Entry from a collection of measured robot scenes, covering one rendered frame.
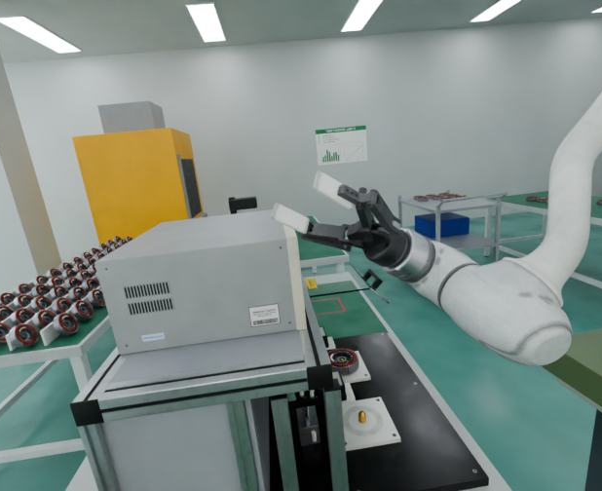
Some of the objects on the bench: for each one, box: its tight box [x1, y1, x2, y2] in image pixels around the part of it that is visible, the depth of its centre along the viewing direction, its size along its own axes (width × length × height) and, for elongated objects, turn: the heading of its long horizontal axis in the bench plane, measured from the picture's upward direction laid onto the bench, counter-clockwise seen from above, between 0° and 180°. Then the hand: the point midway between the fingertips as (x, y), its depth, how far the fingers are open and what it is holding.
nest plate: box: [342, 397, 400, 451], centre depth 89 cm, size 15×15×1 cm
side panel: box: [78, 400, 260, 491], centre depth 63 cm, size 28×3×32 cm, turn 117°
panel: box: [245, 397, 270, 491], centre depth 95 cm, size 1×66×30 cm, turn 27°
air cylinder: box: [296, 405, 320, 446], centre depth 87 cm, size 5×8×6 cm
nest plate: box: [336, 351, 371, 383], centre depth 112 cm, size 15×15×1 cm
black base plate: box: [269, 331, 489, 491], centre depth 101 cm, size 47×64×2 cm
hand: (298, 200), depth 53 cm, fingers open, 13 cm apart
